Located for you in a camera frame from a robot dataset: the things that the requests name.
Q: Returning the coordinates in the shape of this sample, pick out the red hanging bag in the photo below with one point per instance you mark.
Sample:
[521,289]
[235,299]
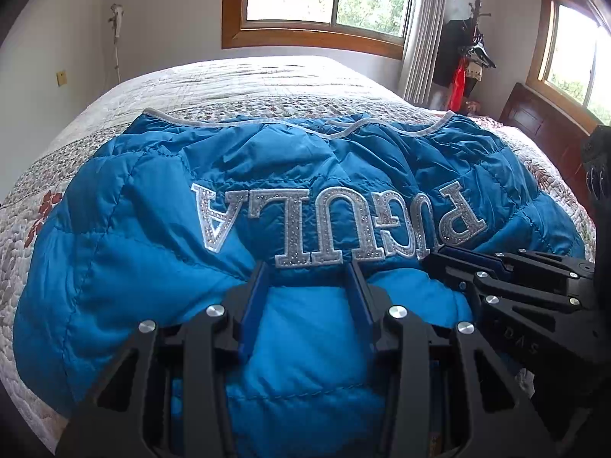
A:
[457,81]

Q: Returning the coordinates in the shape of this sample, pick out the dark hanging coat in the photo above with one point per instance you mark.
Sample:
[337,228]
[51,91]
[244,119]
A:
[448,52]

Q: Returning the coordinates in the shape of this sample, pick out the narrow wooden-framed window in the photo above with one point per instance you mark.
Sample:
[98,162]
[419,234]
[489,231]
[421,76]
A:
[573,47]

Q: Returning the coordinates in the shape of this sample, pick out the white wall-mounted handset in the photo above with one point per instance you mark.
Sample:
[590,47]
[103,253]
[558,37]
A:
[116,19]

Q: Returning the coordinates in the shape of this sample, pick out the wooden coat rack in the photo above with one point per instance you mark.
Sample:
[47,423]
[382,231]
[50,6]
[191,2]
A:
[475,7]

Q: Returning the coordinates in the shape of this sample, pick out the yellow wall socket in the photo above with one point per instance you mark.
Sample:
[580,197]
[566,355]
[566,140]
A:
[61,78]

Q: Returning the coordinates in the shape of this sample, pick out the blue puffer jacket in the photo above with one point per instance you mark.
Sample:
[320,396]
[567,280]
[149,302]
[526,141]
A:
[143,248]

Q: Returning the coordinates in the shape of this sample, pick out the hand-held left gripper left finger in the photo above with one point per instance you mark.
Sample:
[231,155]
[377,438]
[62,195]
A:
[248,305]

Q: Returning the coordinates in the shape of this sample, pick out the white pleated curtain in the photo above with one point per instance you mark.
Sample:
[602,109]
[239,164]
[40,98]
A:
[420,33]

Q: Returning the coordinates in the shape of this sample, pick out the floral quilted bedspread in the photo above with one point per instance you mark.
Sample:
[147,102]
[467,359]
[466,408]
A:
[71,129]

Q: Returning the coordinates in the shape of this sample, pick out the black clothes hanger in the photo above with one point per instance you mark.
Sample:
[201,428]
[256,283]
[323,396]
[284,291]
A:
[479,51]

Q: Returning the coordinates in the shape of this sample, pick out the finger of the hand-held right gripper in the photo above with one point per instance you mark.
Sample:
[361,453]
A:
[448,272]
[549,261]

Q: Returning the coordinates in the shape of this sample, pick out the dark wooden headboard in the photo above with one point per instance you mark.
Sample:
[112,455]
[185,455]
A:
[539,124]

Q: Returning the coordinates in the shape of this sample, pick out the pink floral blanket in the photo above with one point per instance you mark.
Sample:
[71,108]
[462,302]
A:
[513,134]

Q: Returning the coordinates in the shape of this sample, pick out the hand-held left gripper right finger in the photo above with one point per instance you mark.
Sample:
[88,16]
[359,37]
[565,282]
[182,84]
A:
[360,296]

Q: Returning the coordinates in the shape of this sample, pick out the white patterned hanging garment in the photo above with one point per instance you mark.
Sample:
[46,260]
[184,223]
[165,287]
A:
[473,72]

